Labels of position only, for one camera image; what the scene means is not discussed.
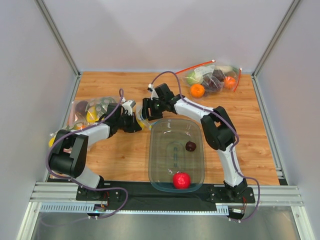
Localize yellow fake lemon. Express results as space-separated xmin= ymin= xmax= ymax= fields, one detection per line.
xmin=137 ymin=119 xmax=151 ymax=130

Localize blue zip top bag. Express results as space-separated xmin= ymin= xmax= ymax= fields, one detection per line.
xmin=135 ymin=103 xmax=153 ymax=131

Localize dark purple fake plum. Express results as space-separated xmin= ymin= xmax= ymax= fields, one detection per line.
xmin=185 ymin=141 xmax=197 ymax=152

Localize red fake apple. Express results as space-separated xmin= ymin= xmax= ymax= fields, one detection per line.
xmin=172 ymin=172 xmax=191 ymax=189

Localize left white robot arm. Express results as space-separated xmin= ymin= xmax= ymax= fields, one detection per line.
xmin=46 ymin=100 xmax=142 ymax=190

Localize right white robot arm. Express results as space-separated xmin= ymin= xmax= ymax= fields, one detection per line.
xmin=142 ymin=83 xmax=248 ymax=198

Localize clear bag far left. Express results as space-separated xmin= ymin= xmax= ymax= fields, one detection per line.
xmin=62 ymin=96 xmax=122 ymax=150

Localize orange fake tangerine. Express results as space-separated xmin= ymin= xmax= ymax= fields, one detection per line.
xmin=190 ymin=83 xmax=205 ymax=98

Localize green fake cabbage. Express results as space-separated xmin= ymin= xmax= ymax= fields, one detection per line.
xmin=186 ymin=71 xmax=203 ymax=86

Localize red zip bag back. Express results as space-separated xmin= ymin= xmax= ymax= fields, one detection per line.
xmin=176 ymin=59 xmax=242 ymax=101

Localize fake purple grapes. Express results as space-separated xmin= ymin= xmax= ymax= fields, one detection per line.
xmin=201 ymin=69 xmax=225 ymax=93

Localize clear plastic tub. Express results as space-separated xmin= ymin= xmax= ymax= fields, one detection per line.
xmin=148 ymin=118 xmax=205 ymax=193

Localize black base strip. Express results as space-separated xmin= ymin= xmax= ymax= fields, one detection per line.
xmin=76 ymin=180 xmax=256 ymax=213

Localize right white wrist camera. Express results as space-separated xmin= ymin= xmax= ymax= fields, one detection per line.
xmin=147 ymin=83 xmax=159 ymax=100

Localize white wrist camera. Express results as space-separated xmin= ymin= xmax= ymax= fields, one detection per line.
xmin=122 ymin=100 xmax=136 ymax=116
xmin=147 ymin=83 xmax=159 ymax=100

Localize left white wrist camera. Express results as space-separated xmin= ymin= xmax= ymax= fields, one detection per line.
xmin=122 ymin=100 xmax=136 ymax=116

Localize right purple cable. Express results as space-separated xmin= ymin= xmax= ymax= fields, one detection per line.
xmin=148 ymin=71 xmax=262 ymax=223

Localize purple cable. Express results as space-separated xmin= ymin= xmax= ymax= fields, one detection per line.
xmin=148 ymin=71 xmax=262 ymax=223
xmin=46 ymin=87 xmax=130 ymax=221

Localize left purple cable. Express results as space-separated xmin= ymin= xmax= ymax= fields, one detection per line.
xmin=46 ymin=87 xmax=130 ymax=221

